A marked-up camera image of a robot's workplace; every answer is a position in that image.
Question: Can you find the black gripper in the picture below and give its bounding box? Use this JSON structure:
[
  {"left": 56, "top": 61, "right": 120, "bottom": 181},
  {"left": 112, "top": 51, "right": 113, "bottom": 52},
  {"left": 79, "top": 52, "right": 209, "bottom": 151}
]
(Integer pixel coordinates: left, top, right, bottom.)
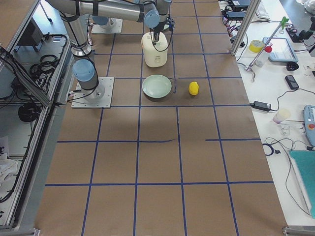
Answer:
[{"left": 152, "top": 14, "right": 171, "bottom": 45}]

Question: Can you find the white rice cooker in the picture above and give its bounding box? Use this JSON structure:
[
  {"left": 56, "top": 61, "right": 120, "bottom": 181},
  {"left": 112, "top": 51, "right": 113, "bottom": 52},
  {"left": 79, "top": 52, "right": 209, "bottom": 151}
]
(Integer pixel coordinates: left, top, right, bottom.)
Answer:
[{"left": 141, "top": 32, "right": 168, "bottom": 68}]

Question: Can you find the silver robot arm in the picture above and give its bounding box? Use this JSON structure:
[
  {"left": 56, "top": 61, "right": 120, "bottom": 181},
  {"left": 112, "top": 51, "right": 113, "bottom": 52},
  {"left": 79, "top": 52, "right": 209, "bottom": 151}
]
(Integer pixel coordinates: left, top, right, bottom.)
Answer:
[
  {"left": 48, "top": 0, "right": 171, "bottom": 100},
  {"left": 47, "top": 0, "right": 174, "bottom": 47}
]

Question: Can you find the right green plate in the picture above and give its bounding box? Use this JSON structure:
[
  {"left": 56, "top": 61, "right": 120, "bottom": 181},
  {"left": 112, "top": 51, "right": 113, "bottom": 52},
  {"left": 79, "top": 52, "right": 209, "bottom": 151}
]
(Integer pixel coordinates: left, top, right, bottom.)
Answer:
[{"left": 142, "top": 75, "right": 172, "bottom": 98}]

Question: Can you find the yellow lemon toy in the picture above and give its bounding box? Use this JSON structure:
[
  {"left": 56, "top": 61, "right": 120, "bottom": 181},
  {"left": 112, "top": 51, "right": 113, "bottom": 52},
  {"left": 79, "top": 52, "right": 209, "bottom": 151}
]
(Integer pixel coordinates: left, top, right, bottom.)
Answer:
[{"left": 188, "top": 81, "right": 199, "bottom": 96}]

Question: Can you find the metal rod stand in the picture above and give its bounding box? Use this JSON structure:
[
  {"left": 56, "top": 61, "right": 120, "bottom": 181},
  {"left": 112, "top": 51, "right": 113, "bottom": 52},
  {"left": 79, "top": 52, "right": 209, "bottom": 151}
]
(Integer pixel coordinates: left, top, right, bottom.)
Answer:
[{"left": 244, "top": 17, "right": 289, "bottom": 81}]

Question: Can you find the yellow tape roll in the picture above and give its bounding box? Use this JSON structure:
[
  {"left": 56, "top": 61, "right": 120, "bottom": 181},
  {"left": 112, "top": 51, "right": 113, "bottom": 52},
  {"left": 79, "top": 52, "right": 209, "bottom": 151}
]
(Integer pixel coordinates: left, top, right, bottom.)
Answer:
[{"left": 249, "top": 40, "right": 265, "bottom": 54}]

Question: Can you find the red cap squeeze bottle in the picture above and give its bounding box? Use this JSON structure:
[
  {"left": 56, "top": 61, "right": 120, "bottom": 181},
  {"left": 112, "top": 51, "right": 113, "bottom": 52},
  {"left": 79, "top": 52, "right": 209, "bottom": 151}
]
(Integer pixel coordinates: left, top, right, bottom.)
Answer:
[{"left": 255, "top": 45, "right": 273, "bottom": 67}]

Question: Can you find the black power adapter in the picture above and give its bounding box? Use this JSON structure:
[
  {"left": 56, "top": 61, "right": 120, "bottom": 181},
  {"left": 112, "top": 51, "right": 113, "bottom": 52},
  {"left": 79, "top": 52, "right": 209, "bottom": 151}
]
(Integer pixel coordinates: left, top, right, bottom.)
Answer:
[{"left": 250, "top": 101, "right": 271, "bottom": 112}]

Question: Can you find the blue teach pendant tablet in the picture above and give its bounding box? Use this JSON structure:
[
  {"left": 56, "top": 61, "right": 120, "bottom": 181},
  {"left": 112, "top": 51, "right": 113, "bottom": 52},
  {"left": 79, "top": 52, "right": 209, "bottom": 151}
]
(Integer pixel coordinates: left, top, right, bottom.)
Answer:
[{"left": 268, "top": 37, "right": 298, "bottom": 62}]

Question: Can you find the black round cap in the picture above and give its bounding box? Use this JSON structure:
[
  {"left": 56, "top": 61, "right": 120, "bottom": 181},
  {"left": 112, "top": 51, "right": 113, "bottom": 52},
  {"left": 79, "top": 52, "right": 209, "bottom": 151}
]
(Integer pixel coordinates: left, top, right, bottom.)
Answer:
[{"left": 286, "top": 61, "right": 299, "bottom": 72}]

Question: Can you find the black phone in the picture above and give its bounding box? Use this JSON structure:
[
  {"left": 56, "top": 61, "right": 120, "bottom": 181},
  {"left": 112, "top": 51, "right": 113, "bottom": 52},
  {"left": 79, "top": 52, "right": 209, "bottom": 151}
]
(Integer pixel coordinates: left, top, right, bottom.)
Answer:
[{"left": 285, "top": 75, "right": 299, "bottom": 90}]

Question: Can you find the plastic cup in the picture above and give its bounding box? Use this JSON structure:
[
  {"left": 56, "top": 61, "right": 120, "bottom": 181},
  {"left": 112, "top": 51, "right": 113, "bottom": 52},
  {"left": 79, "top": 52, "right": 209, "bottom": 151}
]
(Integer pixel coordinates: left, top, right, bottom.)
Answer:
[{"left": 273, "top": 108, "right": 291, "bottom": 124}]

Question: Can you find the teal tray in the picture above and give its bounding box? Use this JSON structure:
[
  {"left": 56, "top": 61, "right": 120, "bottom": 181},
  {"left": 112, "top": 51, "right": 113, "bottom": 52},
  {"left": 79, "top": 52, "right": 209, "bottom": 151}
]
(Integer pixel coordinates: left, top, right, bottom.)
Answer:
[{"left": 289, "top": 150, "right": 315, "bottom": 218}]

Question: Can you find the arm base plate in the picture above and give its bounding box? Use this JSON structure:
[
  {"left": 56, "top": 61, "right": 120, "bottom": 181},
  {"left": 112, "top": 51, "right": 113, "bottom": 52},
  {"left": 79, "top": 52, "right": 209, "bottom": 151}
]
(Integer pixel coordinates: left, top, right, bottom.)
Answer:
[
  {"left": 71, "top": 77, "right": 114, "bottom": 109},
  {"left": 92, "top": 16, "right": 123, "bottom": 34}
]

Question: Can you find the aluminium frame post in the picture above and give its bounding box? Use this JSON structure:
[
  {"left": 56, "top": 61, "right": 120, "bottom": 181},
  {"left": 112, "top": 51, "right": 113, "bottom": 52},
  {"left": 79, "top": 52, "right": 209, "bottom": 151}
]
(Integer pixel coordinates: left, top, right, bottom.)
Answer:
[{"left": 230, "top": 0, "right": 261, "bottom": 56}]

